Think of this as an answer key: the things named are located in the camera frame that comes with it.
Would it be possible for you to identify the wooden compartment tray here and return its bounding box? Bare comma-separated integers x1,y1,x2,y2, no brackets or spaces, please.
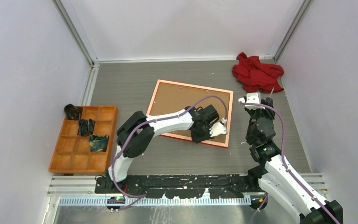
48,105,118,175

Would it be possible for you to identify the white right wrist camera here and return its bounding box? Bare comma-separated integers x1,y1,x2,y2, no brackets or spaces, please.
238,92,265,110

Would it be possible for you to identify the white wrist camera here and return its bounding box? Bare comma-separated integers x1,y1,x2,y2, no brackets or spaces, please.
238,92,265,110
209,118,227,137

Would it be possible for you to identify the red cloth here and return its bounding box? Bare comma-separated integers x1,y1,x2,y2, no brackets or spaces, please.
232,52,284,93

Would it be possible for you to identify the blue green item in tray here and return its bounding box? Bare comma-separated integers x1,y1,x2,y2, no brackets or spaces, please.
89,134,109,152

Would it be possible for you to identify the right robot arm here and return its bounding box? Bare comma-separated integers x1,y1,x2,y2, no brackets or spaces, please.
238,92,344,224

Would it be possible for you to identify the red picture frame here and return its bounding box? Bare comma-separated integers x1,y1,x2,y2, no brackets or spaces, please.
146,79,234,148

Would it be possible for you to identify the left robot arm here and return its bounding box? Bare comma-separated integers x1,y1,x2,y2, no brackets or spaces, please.
106,105,227,193

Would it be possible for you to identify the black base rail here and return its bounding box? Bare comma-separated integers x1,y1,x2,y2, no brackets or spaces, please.
94,174,267,199

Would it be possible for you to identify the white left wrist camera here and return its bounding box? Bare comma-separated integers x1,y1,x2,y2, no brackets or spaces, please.
209,118,227,137

